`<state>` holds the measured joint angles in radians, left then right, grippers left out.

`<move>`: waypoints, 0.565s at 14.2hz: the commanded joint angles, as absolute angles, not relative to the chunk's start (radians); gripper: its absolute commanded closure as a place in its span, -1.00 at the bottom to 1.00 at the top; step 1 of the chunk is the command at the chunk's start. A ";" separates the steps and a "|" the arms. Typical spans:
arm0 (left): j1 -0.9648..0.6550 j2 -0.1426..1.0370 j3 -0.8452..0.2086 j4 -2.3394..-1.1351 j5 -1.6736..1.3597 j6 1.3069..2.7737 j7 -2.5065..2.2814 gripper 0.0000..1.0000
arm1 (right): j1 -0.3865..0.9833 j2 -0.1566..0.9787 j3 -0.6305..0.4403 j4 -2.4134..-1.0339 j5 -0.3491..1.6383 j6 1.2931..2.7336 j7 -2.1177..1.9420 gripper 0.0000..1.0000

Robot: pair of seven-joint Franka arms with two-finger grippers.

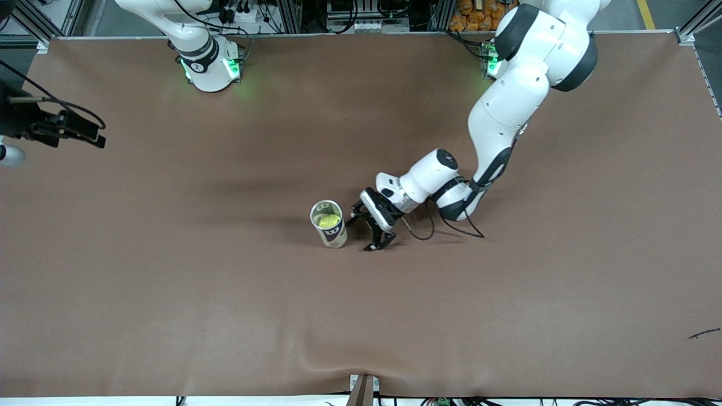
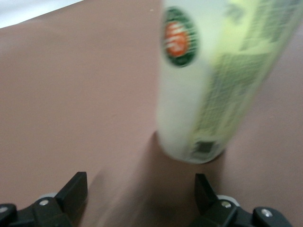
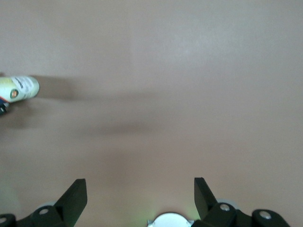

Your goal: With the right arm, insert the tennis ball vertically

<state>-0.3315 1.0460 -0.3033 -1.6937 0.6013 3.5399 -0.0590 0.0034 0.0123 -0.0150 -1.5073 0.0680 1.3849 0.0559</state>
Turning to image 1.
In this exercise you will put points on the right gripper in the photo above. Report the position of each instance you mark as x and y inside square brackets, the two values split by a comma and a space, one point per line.
[17, 119]

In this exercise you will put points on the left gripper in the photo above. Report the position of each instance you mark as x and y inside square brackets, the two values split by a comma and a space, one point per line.
[369, 217]

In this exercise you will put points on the white tennis ball can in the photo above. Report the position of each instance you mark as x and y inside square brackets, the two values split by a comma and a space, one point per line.
[333, 235]

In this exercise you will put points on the yellow tennis ball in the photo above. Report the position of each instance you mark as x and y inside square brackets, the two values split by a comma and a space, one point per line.
[327, 220]

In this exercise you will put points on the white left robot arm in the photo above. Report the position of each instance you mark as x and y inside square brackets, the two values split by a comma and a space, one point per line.
[507, 101]

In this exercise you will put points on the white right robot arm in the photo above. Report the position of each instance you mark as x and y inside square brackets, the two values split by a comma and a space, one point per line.
[197, 34]

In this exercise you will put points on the brown table mat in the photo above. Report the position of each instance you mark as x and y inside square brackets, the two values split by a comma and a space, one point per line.
[361, 310]

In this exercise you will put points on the green plug connector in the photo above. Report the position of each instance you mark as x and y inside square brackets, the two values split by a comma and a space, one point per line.
[443, 401]

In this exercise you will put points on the white terminal block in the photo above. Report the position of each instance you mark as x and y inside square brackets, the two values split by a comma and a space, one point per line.
[372, 26]

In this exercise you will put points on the white power strip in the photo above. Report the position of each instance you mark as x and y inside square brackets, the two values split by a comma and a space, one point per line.
[242, 12]

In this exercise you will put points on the bag of orange items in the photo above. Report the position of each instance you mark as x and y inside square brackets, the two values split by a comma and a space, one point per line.
[474, 20]

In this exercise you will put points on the metal table corner bracket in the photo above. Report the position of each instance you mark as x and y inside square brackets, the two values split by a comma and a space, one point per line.
[43, 46]
[684, 36]

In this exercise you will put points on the aluminium profile rail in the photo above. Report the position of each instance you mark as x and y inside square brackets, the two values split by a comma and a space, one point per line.
[699, 20]
[34, 22]

